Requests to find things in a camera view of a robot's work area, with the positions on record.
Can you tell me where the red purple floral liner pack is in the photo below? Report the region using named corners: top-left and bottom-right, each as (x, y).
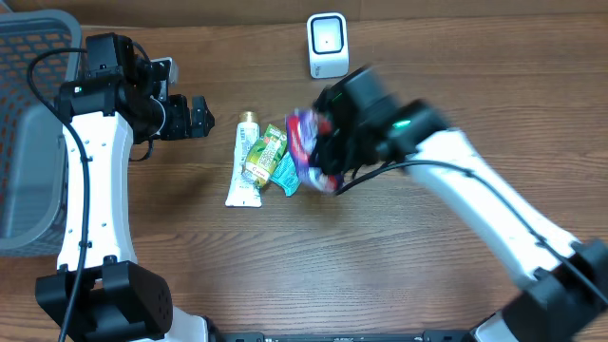
top-left (285, 108), bottom-right (344, 193)

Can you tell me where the teal wipes packet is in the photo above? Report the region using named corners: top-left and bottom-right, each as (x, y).
top-left (271, 151), bottom-right (300, 197)

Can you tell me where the green yellow drink carton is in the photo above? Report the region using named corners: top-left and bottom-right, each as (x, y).
top-left (242, 124), bottom-right (287, 188)

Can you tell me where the white tube gold cap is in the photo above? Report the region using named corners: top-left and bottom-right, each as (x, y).
top-left (224, 111), bottom-right (262, 208)

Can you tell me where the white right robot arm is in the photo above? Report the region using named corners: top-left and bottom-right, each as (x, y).
top-left (311, 67), bottom-right (607, 341)

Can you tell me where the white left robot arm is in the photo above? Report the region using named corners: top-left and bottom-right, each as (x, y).
top-left (35, 33), bottom-right (215, 342)

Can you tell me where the white barcode scanner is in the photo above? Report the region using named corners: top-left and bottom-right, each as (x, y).
top-left (306, 12), bottom-right (350, 79)

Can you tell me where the dark grey plastic basket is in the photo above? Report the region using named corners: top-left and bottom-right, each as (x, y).
top-left (1, 9), bottom-right (82, 257)

